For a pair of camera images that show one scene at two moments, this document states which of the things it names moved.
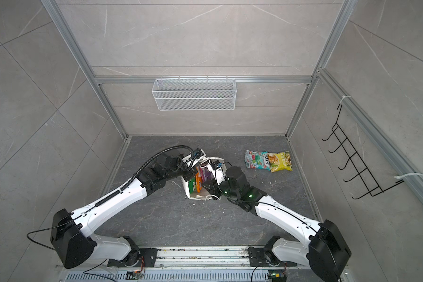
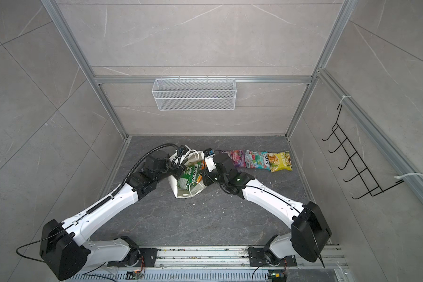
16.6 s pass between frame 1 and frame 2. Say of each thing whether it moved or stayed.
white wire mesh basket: stayed
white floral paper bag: moved
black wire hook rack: stayed
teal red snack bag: stayed
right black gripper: moved
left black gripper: moved
